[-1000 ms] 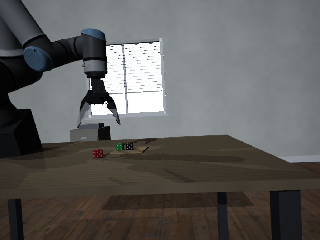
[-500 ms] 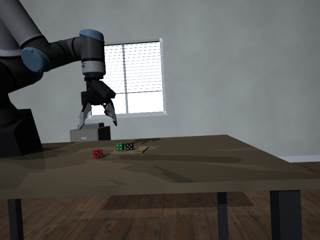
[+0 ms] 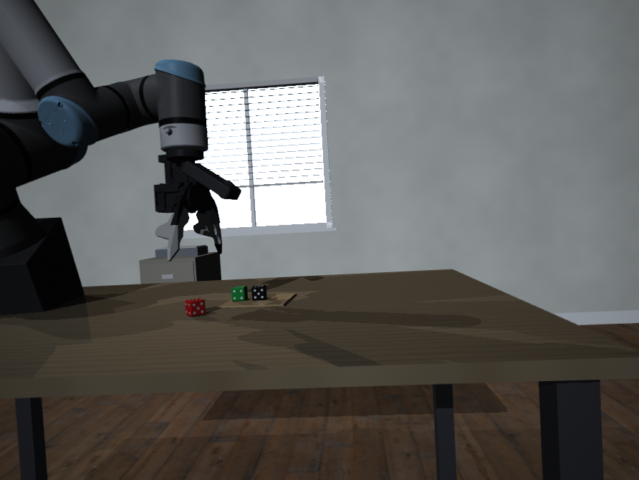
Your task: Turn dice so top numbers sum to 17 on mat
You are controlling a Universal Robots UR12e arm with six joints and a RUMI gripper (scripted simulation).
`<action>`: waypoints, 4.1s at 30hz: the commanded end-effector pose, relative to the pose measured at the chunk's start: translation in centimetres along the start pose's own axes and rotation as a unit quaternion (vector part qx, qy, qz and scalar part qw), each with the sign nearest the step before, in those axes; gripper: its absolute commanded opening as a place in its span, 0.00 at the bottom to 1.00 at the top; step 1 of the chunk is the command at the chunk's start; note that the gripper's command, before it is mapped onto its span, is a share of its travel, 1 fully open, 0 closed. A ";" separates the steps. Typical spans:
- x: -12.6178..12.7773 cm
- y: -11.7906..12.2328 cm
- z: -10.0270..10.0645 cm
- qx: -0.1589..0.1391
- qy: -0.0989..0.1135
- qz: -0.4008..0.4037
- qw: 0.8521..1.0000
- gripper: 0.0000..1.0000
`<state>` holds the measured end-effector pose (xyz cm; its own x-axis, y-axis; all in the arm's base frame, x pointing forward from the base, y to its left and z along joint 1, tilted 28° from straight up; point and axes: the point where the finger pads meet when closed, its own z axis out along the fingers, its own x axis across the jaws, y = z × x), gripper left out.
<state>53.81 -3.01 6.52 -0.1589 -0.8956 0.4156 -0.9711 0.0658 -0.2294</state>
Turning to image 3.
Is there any red die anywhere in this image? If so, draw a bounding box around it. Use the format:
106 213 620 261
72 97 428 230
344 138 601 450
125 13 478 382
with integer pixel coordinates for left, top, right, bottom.
185 298 206 317

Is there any green die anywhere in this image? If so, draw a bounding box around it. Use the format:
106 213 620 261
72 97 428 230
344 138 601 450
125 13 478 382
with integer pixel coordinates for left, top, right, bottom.
231 286 248 302

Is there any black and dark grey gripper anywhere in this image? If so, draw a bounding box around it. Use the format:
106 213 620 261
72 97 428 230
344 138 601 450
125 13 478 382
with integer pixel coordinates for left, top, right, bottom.
154 149 222 261

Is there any black die with white pips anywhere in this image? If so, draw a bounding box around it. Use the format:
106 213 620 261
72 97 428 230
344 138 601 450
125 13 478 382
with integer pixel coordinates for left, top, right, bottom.
251 285 266 301

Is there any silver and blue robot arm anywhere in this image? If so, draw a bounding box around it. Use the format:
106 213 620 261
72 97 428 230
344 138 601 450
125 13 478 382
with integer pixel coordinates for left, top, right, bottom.
0 0 209 258

